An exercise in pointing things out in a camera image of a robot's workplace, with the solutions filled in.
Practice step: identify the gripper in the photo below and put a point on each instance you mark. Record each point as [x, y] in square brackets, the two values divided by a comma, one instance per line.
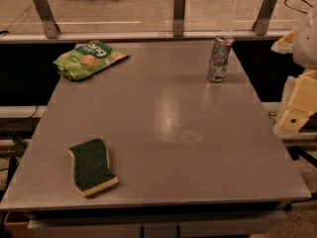
[307, 45]

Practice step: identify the green and yellow sponge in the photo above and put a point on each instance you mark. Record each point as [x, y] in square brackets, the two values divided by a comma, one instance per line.
[92, 172]

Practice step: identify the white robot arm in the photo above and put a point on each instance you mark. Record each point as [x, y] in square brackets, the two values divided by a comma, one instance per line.
[301, 42]

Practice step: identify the green rice chip bag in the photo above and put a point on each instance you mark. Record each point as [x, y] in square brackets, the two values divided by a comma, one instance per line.
[87, 60]

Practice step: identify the crushed silver soda can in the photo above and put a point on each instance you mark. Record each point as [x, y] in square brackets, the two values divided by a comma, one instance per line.
[219, 58]

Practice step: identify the glass barrier panel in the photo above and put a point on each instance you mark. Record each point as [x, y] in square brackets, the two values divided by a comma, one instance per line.
[21, 16]

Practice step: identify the cardboard box under table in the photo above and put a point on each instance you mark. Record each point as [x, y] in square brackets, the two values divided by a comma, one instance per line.
[17, 224]

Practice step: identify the right metal glass bracket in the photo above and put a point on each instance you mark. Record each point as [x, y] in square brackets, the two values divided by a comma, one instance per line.
[261, 24]

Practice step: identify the metal glass bracket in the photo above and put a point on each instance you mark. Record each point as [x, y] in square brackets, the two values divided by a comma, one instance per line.
[50, 27]
[178, 17]
[261, 24]

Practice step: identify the middle metal glass bracket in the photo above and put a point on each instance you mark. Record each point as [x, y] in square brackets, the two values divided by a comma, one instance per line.
[178, 17]

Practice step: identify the left metal glass bracket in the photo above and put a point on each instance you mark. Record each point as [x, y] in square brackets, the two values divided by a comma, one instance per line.
[50, 27]

